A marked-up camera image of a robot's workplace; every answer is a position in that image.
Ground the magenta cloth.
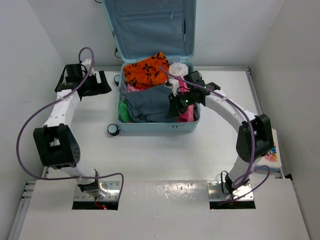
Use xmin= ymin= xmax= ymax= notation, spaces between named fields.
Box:
xmin=178 ymin=81 xmax=195 ymax=123

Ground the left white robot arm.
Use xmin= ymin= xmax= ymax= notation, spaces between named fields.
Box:
xmin=33 ymin=59 xmax=111 ymax=199

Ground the white first aid case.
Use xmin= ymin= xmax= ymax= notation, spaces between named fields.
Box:
xmin=254 ymin=128 xmax=282 ymax=172

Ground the grey-blue garment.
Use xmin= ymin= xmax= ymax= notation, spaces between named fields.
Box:
xmin=124 ymin=85 xmax=178 ymax=123

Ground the front suitcase wheel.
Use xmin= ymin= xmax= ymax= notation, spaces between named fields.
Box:
xmin=107 ymin=123 xmax=120 ymax=137

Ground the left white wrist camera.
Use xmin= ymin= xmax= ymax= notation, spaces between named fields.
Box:
xmin=80 ymin=58 xmax=95 ymax=76

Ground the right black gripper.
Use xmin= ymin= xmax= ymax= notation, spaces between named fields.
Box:
xmin=167 ymin=90 xmax=196 ymax=119

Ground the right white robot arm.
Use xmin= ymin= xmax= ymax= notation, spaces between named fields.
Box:
xmin=165 ymin=71 xmax=274 ymax=194

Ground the orange patterned fleece cloth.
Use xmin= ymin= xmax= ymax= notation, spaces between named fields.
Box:
xmin=124 ymin=52 xmax=170 ymax=89

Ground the light blue hardshell suitcase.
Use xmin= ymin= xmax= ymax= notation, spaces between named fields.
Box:
xmin=102 ymin=0 xmax=200 ymax=132

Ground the rear suitcase wheel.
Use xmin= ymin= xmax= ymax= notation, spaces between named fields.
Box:
xmin=113 ymin=74 xmax=121 ymax=86

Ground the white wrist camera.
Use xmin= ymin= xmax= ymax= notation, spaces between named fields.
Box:
xmin=164 ymin=78 xmax=186 ymax=96
xmin=80 ymin=58 xmax=95 ymax=76

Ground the green towel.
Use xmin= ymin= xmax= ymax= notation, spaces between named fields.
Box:
xmin=118 ymin=98 xmax=132 ymax=123

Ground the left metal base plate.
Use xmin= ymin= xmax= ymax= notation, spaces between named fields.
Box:
xmin=74 ymin=180 xmax=121 ymax=202

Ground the metal base plate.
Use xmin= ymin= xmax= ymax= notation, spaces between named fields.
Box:
xmin=74 ymin=180 xmax=121 ymax=202
xmin=207 ymin=180 xmax=254 ymax=203

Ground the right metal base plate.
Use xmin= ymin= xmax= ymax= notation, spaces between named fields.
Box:
xmin=207 ymin=180 xmax=254 ymax=203

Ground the white plastic bag bundle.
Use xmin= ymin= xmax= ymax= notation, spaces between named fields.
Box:
xmin=169 ymin=62 xmax=189 ymax=77

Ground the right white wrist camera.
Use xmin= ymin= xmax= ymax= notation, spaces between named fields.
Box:
xmin=164 ymin=78 xmax=186 ymax=96

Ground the suitcase wheel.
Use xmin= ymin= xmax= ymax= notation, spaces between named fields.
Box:
xmin=113 ymin=74 xmax=121 ymax=86
xmin=107 ymin=123 xmax=120 ymax=137

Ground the pink sweatshirt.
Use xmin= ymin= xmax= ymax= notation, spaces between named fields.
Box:
xmin=127 ymin=83 xmax=146 ymax=93

